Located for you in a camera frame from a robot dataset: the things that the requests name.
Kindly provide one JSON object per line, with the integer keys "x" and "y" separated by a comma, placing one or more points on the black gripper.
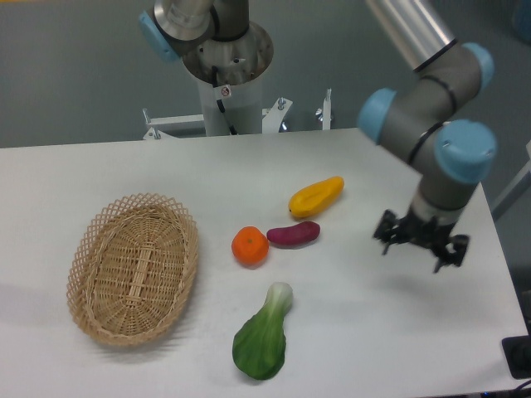
{"x": 449, "y": 250}

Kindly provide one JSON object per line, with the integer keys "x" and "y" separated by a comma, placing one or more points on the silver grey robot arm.
{"x": 453, "y": 156}

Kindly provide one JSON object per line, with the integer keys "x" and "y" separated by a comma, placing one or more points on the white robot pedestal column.
{"x": 229, "y": 78}

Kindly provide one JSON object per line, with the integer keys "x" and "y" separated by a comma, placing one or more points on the white metal base frame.
{"x": 273, "y": 121}

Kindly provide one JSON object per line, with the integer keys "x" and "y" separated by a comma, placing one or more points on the woven wicker basket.
{"x": 133, "y": 270}

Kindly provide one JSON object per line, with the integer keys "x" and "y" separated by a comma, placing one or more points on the green bok choy vegetable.
{"x": 258, "y": 348}

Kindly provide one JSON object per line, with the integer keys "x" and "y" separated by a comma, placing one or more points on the purple sweet potato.
{"x": 300, "y": 234}

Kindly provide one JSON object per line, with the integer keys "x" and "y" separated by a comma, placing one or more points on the yellow papaya half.
{"x": 315, "y": 198}

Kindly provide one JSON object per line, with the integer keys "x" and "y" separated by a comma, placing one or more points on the orange tangerine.
{"x": 249, "y": 246}

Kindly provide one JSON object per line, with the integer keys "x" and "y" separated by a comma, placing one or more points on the black device at table edge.
{"x": 517, "y": 355}

